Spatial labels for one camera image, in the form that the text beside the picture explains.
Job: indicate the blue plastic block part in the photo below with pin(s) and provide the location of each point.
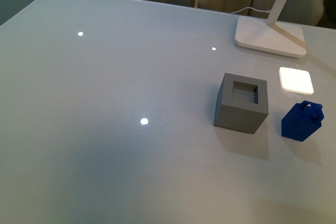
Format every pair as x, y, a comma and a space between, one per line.
302, 120

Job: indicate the gray hollow cube base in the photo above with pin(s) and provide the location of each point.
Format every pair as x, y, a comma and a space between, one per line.
242, 103

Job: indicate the white desk lamp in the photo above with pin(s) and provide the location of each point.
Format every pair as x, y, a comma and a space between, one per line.
270, 35

